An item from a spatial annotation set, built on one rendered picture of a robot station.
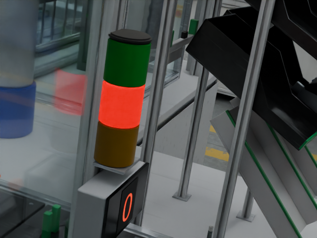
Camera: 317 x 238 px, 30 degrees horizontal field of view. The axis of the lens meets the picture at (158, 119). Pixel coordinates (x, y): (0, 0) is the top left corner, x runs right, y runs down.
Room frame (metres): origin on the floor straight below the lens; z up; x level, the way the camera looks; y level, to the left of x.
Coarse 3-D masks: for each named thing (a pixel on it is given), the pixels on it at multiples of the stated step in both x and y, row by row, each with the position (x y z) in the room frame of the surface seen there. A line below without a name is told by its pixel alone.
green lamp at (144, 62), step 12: (108, 48) 0.64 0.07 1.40; (120, 48) 0.63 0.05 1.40; (132, 48) 0.63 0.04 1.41; (144, 48) 0.64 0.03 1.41; (108, 60) 0.64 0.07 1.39; (120, 60) 0.63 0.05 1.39; (132, 60) 0.63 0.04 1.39; (144, 60) 0.64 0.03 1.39; (108, 72) 0.64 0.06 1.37; (120, 72) 0.63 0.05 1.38; (132, 72) 0.63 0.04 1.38; (144, 72) 0.64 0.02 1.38; (120, 84) 0.63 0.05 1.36; (132, 84) 0.63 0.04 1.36; (144, 84) 0.65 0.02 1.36
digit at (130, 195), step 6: (132, 186) 0.65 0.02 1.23; (126, 192) 0.64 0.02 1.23; (132, 192) 0.66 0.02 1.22; (126, 198) 0.64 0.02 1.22; (132, 198) 0.66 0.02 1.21; (126, 204) 0.64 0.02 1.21; (132, 204) 0.66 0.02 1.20; (120, 210) 0.63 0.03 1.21; (126, 210) 0.65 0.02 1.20; (132, 210) 0.67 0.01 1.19; (120, 216) 0.63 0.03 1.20; (126, 216) 0.65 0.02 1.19; (132, 216) 0.67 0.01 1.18; (120, 222) 0.63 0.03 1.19; (126, 222) 0.65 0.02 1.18; (120, 228) 0.63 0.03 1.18
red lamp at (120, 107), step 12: (108, 84) 0.64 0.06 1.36; (108, 96) 0.63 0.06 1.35; (120, 96) 0.63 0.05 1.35; (132, 96) 0.63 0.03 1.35; (108, 108) 0.63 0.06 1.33; (120, 108) 0.63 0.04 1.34; (132, 108) 0.64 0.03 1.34; (108, 120) 0.63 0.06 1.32; (120, 120) 0.63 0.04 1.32; (132, 120) 0.64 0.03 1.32
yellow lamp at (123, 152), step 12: (108, 132) 0.63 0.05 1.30; (120, 132) 0.63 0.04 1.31; (132, 132) 0.64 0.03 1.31; (96, 144) 0.64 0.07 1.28; (108, 144) 0.63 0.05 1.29; (120, 144) 0.63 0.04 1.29; (132, 144) 0.64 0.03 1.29; (96, 156) 0.64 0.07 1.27; (108, 156) 0.63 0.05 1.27; (120, 156) 0.63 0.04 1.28; (132, 156) 0.64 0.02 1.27
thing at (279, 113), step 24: (216, 24) 1.13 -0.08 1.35; (240, 24) 1.18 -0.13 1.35; (192, 48) 1.08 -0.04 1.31; (216, 48) 1.06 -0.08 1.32; (240, 48) 1.04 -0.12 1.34; (216, 72) 1.06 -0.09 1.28; (240, 72) 1.03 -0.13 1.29; (264, 72) 1.14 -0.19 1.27; (240, 96) 1.03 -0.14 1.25; (264, 96) 1.01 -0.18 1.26; (288, 96) 1.12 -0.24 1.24; (288, 120) 1.05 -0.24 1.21; (312, 120) 1.09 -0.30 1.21
